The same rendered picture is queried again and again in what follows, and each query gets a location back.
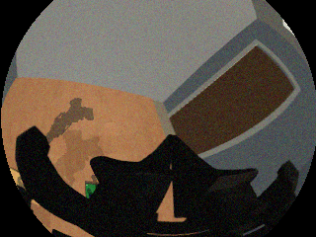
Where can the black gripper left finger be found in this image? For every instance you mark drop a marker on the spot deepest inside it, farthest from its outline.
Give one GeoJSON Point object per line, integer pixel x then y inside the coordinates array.
{"type": "Point", "coordinates": [151, 176]}

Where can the green circuit board with knobs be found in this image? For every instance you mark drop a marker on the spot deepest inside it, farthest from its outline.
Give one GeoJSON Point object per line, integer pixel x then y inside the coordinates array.
{"type": "Point", "coordinates": [90, 190]}

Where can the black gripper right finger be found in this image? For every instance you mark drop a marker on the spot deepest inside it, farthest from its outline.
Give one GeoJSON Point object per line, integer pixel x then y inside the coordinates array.
{"type": "Point", "coordinates": [194, 179]}

